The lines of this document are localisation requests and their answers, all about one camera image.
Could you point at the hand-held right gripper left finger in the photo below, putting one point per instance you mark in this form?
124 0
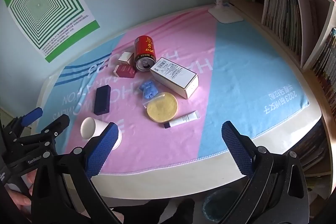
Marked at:
102 153

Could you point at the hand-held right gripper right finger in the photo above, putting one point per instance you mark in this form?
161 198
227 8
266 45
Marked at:
236 150

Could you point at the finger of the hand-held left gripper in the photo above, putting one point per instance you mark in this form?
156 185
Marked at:
31 116
59 124

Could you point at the white paper cup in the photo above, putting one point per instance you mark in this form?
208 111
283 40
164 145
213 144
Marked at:
89 128

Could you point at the black rectangular case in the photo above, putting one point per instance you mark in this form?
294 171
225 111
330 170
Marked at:
101 100

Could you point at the teal lined trash bin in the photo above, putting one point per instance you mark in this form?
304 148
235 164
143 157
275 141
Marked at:
218 208

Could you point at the white tube with black cap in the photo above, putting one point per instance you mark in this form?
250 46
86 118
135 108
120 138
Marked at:
183 119

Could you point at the round yellow disc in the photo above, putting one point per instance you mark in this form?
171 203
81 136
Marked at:
161 108

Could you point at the blue item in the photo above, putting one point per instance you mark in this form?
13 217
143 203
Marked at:
148 88

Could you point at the small red box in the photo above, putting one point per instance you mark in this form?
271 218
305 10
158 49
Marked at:
125 71

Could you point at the small white box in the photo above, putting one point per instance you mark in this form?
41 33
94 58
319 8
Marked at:
125 57

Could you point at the long white carton box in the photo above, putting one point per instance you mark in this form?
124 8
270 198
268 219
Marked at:
170 74

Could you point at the red drink can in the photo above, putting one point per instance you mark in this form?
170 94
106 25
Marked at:
143 48

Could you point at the person's left hand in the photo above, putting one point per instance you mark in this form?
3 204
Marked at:
19 199

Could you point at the books under desk level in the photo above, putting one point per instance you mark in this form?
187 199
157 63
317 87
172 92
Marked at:
315 148

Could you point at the pink and blue printed towel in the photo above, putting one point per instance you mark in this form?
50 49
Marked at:
236 69

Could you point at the row of colourful books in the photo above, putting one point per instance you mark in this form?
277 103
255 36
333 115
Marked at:
326 66

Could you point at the white desk lamp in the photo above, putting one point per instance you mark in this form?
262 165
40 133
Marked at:
225 14

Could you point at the wooden bookshelf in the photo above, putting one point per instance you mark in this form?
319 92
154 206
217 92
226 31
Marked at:
315 37

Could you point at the row of thin magazines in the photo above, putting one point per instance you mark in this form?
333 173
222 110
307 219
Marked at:
281 14

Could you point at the green and white wall poster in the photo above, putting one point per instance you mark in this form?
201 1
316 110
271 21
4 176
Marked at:
39 3

